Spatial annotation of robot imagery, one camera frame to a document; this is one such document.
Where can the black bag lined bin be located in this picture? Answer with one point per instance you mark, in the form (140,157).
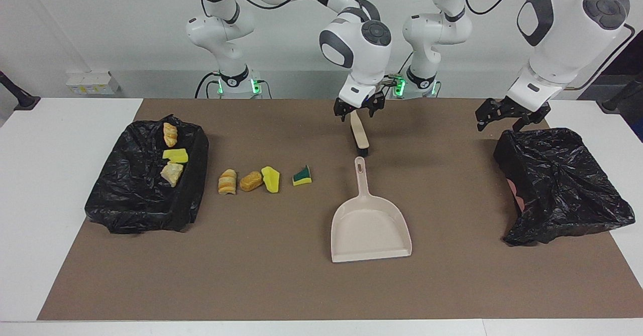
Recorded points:
(130,200)

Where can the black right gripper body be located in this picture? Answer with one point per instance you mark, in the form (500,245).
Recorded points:
(360,103)

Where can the green and yellow sponge piece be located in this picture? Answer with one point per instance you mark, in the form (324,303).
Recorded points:
(302,177)

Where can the black stand foot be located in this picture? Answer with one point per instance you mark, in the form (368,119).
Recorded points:
(615,104)
(25,101)

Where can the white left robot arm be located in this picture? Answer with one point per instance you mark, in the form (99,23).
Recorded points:
(562,49)

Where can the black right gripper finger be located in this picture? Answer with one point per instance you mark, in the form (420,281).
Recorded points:
(341,109)
(378,104)

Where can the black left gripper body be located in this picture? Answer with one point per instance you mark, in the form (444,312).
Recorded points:
(522,106)

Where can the striped croissant piece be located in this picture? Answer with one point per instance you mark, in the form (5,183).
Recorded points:
(171,135)
(227,182)

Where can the yellow sponge block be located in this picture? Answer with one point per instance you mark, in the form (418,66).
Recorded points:
(176,155)

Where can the beige plastic dustpan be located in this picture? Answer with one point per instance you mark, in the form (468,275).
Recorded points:
(369,230)

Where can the beige hand brush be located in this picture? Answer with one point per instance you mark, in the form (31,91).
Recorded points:
(358,132)

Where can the torn croissant chunk pale inside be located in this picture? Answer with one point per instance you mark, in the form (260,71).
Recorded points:
(172,174)

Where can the pink plastic bin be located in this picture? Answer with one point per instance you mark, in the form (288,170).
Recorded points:
(517,199)

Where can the yellow sponge wedge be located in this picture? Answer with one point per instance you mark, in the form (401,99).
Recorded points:
(271,180)

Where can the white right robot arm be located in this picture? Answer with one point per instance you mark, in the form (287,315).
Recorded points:
(361,70)

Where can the brown fried nugget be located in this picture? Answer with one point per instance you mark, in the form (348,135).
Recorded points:
(250,181)

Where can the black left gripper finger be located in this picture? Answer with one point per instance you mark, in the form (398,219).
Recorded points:
(488,115)
(533,119)

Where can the brown paper table mat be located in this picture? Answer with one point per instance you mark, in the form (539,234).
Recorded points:
(321,291)

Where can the black bag over pink bin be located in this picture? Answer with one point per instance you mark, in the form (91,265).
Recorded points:
(562,185)

